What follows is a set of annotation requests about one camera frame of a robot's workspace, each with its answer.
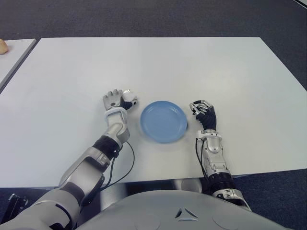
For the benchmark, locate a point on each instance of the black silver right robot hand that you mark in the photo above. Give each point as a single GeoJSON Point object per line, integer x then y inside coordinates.
{"type": "Point", "coordinates": [209, 117]}

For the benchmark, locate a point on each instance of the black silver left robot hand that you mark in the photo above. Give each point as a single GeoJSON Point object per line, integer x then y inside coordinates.
{"type": "Point", "coordinates": [112, 99]}

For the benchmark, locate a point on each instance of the white charger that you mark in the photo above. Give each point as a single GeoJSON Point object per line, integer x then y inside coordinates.
{"type": "Point", "coordinates": [128, 95]}

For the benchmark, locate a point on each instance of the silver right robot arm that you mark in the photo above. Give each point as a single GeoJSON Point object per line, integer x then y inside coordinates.
{"type": "Point", "coordinates": [213, 155]}

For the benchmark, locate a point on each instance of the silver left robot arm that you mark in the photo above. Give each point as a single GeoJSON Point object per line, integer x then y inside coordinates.
{"type": "Point", "coordinates": [79, 167]}

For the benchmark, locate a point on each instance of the blue plate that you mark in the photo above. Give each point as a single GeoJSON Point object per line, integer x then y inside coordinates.
{"type": "Point", "coordinates": [163, 122]}

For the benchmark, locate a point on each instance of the grey robot torso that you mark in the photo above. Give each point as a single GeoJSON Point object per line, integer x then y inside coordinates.
{"type": "Point", "coordinates": [182, 210]}

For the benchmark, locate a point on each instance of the beige round object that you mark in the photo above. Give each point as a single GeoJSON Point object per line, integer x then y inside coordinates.
{"type": "Point", "coordinates": [3, 46]}

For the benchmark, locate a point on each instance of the black metal bracket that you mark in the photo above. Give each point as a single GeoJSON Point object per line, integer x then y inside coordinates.
{"type": "Point", "coordinates": [14, 201]}

